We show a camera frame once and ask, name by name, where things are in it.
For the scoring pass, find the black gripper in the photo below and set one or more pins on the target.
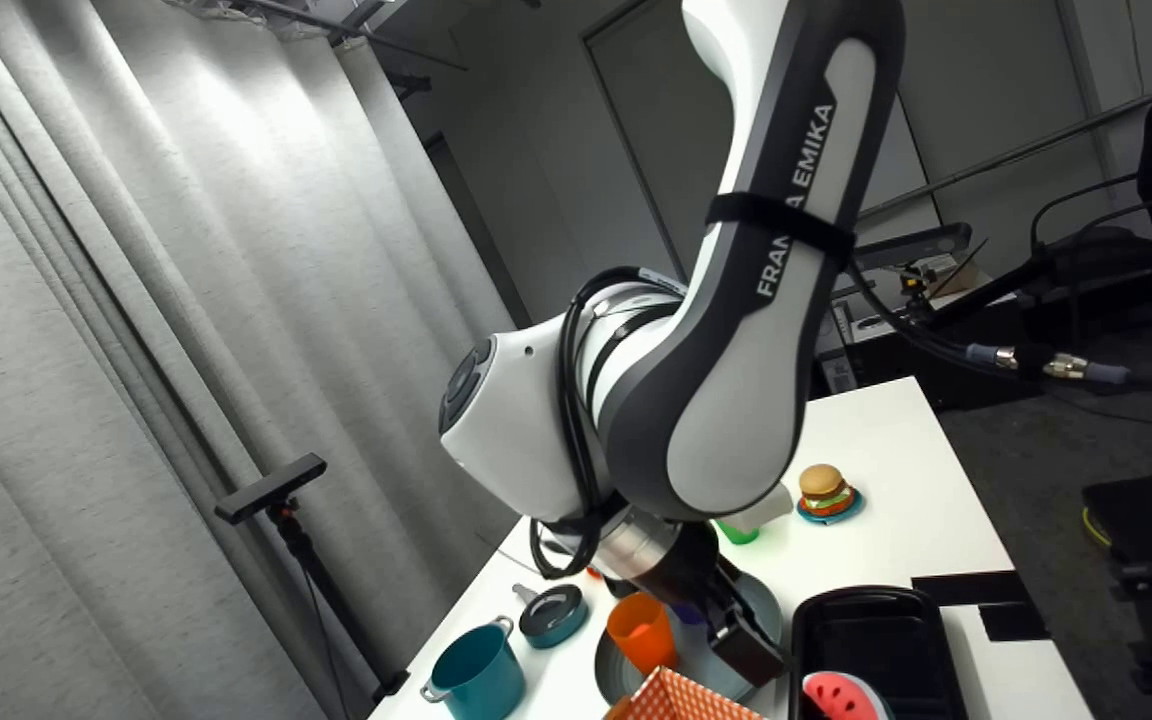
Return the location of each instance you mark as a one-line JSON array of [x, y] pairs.
[[692, 578]]

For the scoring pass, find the watermelon slice plush toy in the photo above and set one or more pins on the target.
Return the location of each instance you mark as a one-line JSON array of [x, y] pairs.
[[843, 696]]

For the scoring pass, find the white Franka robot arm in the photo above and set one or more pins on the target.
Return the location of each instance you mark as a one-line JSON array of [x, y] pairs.
[[640, 414]]

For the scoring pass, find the toy burger on plate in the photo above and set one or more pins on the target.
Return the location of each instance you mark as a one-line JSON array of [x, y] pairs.
[[825, 495]]

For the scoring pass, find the black oven tray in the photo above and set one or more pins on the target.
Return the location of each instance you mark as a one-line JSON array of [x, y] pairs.
[[890, 636]]

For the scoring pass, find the green plastic cup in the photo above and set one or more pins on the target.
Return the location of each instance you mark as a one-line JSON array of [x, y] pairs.
[[736, 532]]

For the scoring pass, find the orange plastic cup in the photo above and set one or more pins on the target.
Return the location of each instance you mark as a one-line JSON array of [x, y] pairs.
[[640, 628]]

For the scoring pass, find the grey round plate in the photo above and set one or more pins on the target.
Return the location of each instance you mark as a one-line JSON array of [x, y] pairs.
[[692, 659]]

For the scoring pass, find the orange checkered basket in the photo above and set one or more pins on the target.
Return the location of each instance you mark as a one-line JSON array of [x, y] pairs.
[[670, 694]]

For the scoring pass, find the teal pot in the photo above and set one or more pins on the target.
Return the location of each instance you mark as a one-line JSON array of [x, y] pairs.
[[479, 675]]

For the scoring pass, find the black camera tripod stand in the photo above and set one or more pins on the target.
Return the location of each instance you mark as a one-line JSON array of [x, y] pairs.
[[278, 501]]

